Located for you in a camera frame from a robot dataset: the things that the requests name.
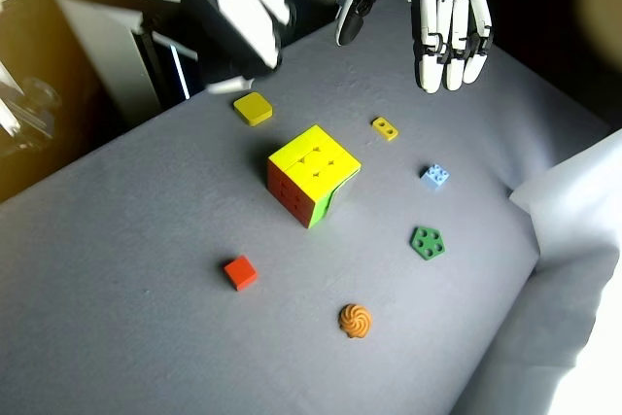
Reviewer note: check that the Rubik's cube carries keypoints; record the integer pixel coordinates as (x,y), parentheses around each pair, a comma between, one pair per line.
(311,162)

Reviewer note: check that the red cube block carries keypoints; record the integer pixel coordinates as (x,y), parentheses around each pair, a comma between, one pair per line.
(240,271)

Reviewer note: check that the yellow rounded square block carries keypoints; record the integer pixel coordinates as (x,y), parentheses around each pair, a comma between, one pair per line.
(252,108)

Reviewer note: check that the white cabinet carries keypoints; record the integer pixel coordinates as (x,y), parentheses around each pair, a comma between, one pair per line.
(112,65)

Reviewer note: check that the yellow two-hole block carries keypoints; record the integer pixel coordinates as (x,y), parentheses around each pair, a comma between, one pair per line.
(385,128)

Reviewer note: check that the transparent plastic object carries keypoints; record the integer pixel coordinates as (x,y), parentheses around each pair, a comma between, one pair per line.
(29,109)

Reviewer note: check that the light blue toy brick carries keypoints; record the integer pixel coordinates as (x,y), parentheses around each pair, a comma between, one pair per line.
(435,178)

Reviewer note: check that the green pentagon block with holes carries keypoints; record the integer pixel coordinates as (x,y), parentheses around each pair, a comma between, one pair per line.
(427,250)

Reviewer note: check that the orange swirl cookie toy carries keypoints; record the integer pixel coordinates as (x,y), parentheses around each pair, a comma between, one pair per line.
(355,320)

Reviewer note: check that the grey table cloth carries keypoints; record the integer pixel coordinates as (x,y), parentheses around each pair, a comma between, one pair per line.
(146,337)

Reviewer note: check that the white backdrop cloth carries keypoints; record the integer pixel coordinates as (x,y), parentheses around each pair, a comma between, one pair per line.
(573,191)

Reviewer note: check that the black frame with blue strip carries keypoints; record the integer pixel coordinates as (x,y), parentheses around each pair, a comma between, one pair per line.
(165,70)

